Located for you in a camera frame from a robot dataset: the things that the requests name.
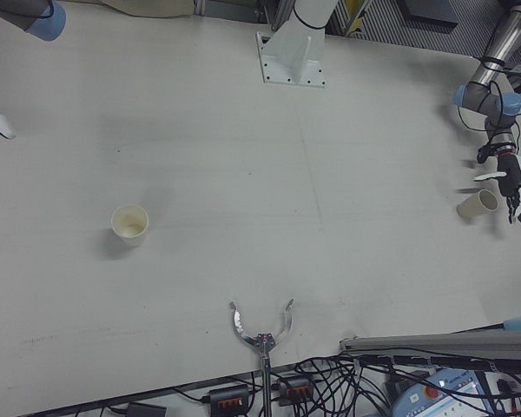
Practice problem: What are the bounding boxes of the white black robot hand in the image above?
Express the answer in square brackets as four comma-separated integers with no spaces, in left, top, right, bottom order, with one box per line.
[472,154,521,226]
[0,103,17,140]

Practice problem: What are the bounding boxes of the paper cup with brownish inside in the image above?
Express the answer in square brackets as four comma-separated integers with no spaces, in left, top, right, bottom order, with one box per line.
[456,189,501,220]

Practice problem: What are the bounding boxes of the white paper cup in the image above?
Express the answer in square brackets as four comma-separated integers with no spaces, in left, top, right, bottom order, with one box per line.
[110,204,150,248]

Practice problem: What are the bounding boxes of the black flat box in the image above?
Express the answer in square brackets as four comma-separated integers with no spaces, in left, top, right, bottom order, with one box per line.
[405,0,460,25]

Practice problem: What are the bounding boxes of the teach pendant with red button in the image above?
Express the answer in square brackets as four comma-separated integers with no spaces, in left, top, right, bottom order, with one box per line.
[390,367,507,417]

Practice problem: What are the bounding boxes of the metal reacher grabber tool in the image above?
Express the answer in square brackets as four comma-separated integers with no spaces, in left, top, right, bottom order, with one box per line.
[228,298,296,417]

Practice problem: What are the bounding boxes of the black adapter with orange sockets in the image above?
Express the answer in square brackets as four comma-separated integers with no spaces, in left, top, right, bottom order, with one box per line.
[207,383,252,414]
[276,376,313,404]

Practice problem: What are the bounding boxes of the black power adapter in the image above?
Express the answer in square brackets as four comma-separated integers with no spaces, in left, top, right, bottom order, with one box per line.
[125,402,168,417]

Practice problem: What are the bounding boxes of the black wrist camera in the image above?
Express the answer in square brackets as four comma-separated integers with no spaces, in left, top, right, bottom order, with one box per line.
[477,142,497,165]

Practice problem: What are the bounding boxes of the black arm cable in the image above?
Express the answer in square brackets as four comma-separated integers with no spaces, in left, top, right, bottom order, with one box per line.
[457,56,521,157]

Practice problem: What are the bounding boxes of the aluminium profile post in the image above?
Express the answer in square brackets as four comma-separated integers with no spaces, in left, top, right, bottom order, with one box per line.
[339,323,521,375]

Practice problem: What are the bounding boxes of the black tangled power cables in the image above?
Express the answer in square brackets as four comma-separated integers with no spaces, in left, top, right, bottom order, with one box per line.
[286,351,422,417]

